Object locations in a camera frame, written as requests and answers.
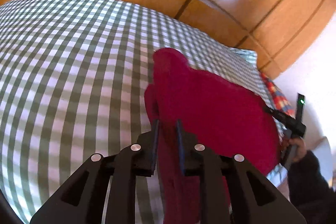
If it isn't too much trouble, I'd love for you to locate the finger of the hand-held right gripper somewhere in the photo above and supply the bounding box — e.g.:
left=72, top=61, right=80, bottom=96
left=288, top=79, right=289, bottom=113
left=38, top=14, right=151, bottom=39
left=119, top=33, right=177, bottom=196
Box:
left=263, top=105, right=292, bottom=125

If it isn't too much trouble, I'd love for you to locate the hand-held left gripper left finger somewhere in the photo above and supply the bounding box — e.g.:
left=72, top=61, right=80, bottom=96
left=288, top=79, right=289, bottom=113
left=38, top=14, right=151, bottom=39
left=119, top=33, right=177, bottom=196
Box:
left=29, top=119, right=160, bottom=224

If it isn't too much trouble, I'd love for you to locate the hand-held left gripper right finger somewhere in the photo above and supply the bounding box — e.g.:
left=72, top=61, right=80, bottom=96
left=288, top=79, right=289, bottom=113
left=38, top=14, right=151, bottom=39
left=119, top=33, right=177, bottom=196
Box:
left=176, top=119, right=307, bottom=224

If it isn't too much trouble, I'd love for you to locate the dark red garment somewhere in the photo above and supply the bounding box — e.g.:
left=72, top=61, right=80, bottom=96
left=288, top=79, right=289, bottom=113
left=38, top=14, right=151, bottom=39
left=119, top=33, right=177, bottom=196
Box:
left=144, top=48, right=281, bottom=224

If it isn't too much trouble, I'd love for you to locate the person's right forearm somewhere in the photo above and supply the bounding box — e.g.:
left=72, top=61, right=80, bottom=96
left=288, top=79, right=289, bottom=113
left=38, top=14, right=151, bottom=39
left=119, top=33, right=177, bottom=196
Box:
left=287, top=150, right=336, bottom=224

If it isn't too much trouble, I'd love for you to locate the person's right hand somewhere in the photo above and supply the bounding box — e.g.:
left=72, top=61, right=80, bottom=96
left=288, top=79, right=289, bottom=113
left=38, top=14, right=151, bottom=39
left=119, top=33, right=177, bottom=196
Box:
left=282, top=135, right=307, bottom=162

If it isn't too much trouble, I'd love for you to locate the multicoloured checkered pillow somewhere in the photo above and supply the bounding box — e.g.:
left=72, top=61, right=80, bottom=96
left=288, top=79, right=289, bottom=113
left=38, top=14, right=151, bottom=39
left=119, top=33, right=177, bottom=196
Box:
left=259, top=71, right=296, bottom=117

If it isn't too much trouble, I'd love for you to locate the green checkered pillow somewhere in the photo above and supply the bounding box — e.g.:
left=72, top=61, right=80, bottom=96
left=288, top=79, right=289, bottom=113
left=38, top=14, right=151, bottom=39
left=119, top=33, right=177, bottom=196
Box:
left=231, top=48, right=275, bottom=109

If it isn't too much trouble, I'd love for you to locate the green checkered bed sheet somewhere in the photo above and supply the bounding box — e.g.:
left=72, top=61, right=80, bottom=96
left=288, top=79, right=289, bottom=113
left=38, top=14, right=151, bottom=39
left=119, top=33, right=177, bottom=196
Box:
left=0, top=0, right=289, bottom=224

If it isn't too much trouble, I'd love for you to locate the wooden wardrobe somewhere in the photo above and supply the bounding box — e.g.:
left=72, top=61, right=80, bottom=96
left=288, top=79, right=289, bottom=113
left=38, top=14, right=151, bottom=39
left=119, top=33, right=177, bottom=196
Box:
left=0, top=0, right=336, bottom=81

